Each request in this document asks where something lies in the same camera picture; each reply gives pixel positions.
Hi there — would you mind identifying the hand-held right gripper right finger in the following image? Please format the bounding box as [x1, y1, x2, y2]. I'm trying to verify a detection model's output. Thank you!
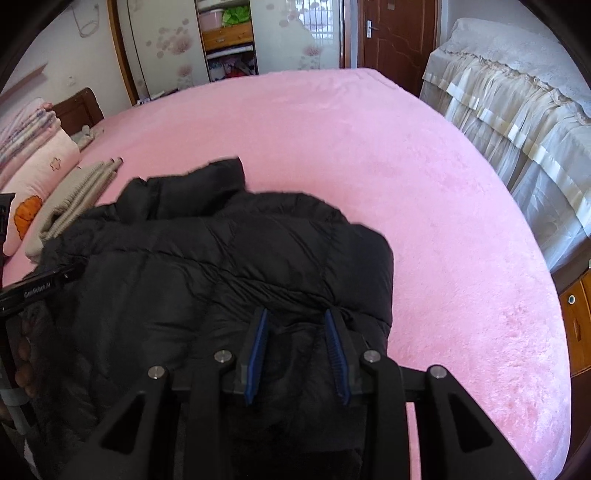
[323, 308, 532, 480]

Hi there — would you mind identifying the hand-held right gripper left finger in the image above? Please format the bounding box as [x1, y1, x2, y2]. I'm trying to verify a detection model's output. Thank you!
[60, 307, 271, 480]

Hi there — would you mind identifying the black puffer jacket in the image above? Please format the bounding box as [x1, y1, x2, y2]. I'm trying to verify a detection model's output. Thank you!
[18, 156, 394, 480]

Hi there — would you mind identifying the colourful clothes pile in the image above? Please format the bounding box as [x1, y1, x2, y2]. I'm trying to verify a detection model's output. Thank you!
[207, 54, 257, 83]

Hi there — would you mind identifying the person's left hand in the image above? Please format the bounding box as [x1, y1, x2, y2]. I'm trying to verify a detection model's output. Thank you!
[13, 318, 38, 398]

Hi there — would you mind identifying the pink pillow with orange print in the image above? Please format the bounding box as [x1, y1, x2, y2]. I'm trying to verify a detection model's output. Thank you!
[0, 127, 80, 257]

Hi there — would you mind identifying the folded grey knit garment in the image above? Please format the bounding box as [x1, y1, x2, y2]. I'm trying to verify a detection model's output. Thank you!
[25, 157, 123, 259]

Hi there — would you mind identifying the folded striped quilt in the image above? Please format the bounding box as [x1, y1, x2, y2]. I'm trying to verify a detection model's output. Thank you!
[0, 102, 62, 185]

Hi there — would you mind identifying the grey stuffed toy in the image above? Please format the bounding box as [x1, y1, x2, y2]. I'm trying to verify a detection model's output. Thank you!
[71, 124, 105, 149]

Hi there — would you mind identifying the wooden headboard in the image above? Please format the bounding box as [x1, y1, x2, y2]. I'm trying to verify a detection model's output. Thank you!
[48, 88, 105, 137]

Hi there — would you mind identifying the pink fleece bed blanket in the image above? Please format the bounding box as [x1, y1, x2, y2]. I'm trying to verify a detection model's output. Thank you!
[0, 67, 571, 480]

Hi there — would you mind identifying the wooden cabinet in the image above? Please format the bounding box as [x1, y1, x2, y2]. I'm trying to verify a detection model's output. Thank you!
[551, 268, 591, 379]

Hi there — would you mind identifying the floral sliding door wardrobe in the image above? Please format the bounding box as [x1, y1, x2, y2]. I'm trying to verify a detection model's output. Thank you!
[107, 0, 345, 104]

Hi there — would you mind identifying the cream lace furniture cover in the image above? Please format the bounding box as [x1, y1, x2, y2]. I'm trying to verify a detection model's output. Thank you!
[419, 17, 591, 273]

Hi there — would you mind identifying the wooden wardrobe drawer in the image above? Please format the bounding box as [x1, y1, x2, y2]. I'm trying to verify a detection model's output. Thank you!
[202, 22, 254, 51]

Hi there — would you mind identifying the pink plastic basket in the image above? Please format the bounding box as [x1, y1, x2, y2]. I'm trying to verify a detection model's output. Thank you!
[199, 8, 226, 31]

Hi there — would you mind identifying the brown wooden door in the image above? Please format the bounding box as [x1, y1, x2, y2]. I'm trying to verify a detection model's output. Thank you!
[358, 0, 439, 86]

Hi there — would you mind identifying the green cloth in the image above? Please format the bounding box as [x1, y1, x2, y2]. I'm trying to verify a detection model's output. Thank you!
[222, 6, 250, 27]

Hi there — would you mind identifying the white wall cable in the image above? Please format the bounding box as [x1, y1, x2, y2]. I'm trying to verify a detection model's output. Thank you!
[74, 0, 100, 38]

